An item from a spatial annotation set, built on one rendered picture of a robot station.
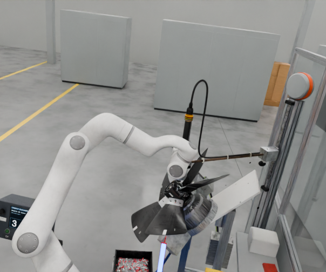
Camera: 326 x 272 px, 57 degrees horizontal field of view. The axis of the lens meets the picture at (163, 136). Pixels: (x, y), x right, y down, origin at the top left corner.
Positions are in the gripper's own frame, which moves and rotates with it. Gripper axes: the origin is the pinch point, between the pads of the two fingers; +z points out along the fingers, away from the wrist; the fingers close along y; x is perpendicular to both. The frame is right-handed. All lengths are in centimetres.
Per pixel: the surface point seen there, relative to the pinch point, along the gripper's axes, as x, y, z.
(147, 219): -55, -15, 1
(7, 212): -36, -77, -40
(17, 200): -32, -75, -35
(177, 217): -37.7, 3.2, -12.5
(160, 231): -40.6, -4.1, -23.6
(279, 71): -56, 193, 781
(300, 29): 63, 268, 998
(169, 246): -59, 1, -12
